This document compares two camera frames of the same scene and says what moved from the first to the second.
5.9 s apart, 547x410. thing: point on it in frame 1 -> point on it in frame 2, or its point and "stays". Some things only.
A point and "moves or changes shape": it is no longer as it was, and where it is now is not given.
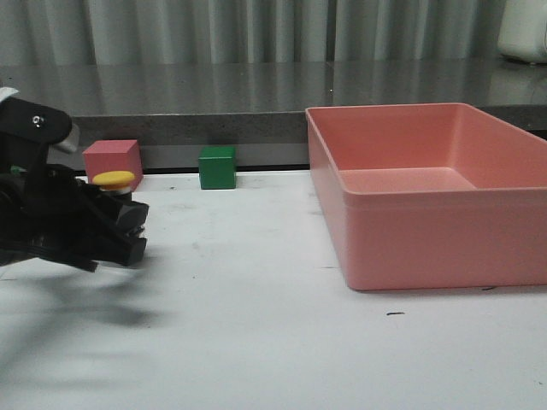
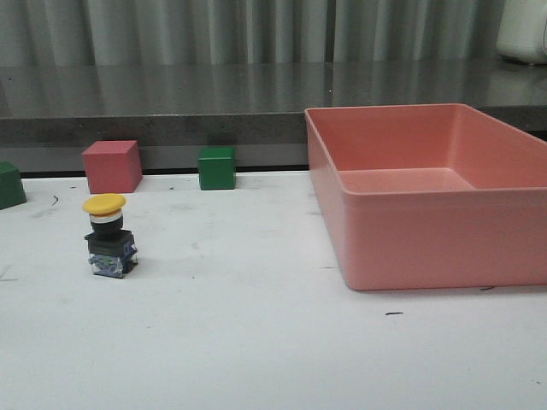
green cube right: (217, 167) stays
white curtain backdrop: (48, 32) stays
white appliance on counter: (522, 30) stays
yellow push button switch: (114, 185) moves or changes shape
